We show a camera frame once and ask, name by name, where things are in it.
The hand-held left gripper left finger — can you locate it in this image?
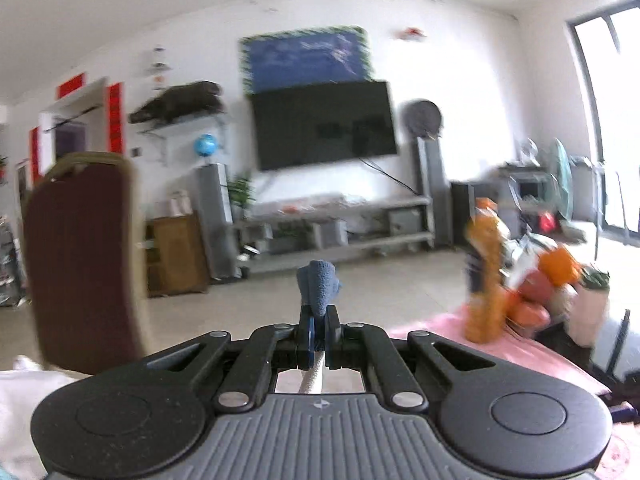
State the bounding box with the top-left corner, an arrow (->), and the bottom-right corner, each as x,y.
145,306 -> 316,413

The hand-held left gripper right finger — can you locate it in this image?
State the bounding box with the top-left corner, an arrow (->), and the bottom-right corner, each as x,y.
324,305 -> 493,413

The beige sweater with grey-blue cuffs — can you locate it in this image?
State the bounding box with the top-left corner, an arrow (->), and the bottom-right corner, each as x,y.
296,259 -> 343,395

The small silver speaker box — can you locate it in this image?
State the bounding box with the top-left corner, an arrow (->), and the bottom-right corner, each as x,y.
312,220 -> 348,250

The grey television stand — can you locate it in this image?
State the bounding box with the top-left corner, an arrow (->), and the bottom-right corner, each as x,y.
235,192 -> 436,271

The grey subwoofer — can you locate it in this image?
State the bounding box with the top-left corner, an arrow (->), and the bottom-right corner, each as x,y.
390,207 -> 423,236

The tall grey floor speaker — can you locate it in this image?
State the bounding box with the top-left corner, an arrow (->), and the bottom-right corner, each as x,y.
415,137 -> 448,248
192,162 -> 241,281

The brown wooden cabinet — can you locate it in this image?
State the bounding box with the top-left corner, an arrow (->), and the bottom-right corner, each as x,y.
144,212 -> 210,298

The potted green houseplant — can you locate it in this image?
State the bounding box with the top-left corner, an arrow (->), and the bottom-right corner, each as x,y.
227,172 -> 256,221

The orange juice bottle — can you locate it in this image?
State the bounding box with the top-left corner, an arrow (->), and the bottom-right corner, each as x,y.
462,197 -> 511,345

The white kettle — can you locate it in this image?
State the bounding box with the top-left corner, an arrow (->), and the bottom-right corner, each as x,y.
167,191 -> 193,217

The black drawer cabinet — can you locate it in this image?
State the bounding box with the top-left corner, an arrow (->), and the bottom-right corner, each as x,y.
450,180 -> 501,248

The pink printed blanket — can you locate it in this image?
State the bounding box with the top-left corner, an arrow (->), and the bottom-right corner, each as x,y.
387,310 -> 613,401

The orange-red persimmon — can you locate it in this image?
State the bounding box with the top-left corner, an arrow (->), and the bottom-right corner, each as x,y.
512,300 -> 551,328

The black television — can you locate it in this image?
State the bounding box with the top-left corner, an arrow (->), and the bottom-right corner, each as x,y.
250,80 -> 399,172

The red apple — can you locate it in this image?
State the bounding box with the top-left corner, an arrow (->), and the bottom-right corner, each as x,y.
520,270 -> 556,306

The blue globe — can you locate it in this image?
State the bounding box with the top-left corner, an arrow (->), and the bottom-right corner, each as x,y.
194,132 -> 221,158

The round dark grey ornament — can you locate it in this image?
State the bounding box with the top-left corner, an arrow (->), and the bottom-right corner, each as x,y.
402,100 -> 445,138

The white lidded cup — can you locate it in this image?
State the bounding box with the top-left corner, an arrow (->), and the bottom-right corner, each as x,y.
567,267 -> 612,348

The green standing fan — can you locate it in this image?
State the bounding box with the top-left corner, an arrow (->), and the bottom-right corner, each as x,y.
550,137 -> 575,223

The white garment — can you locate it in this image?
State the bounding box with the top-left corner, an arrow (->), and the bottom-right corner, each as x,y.
0,355 -> 81,476

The shoe rack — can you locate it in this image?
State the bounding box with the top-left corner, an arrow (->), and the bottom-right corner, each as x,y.
0,215 -> 23,306

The large window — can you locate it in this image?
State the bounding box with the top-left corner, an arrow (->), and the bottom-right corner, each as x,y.
567,5 -> 640,248

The maroon chair with gold frame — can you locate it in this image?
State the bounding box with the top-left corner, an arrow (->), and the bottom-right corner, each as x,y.
21,152 -> 151,376

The dark ornament on wall shelf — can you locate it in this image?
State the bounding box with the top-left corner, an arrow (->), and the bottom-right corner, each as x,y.
129,81 -> 225,125

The blue wall poster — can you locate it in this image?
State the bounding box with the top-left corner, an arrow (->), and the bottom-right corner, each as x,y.
239,25 -> 375,96

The red wall banner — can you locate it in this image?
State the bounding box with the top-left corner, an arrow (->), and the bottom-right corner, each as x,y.
106,81 -> 126,154

